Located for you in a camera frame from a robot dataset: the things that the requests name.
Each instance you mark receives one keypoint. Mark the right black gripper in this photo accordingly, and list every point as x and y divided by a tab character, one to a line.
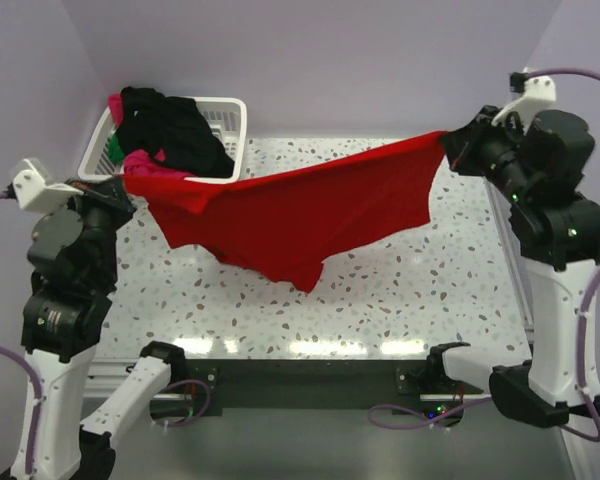
463	143

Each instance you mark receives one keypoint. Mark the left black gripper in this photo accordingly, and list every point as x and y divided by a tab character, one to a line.
109	190

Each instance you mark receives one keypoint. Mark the red t shirt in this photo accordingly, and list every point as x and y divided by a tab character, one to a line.
285	225

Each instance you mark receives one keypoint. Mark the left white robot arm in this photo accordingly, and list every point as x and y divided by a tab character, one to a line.
74	260

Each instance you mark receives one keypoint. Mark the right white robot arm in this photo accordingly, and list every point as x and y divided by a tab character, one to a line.
536	164

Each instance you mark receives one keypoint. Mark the green t shirt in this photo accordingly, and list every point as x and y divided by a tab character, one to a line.
115	153

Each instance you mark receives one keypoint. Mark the pink t shirt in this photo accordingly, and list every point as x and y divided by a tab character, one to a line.
139	162

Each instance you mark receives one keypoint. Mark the black t shirt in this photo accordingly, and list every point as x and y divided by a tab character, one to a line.
173	132

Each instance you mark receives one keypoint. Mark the white plastic laundry basket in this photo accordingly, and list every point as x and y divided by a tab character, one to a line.
227	118

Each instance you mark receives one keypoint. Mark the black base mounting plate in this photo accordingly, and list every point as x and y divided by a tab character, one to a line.
307	384

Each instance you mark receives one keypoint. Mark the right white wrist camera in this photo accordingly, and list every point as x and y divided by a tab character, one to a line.
531	94

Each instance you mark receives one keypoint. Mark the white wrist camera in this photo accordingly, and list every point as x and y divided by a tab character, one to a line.
35	189
531	94

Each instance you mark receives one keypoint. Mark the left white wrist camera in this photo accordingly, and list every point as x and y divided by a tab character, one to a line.
35	189

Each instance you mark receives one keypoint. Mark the aluminium frame rail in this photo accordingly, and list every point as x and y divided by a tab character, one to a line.
106	375

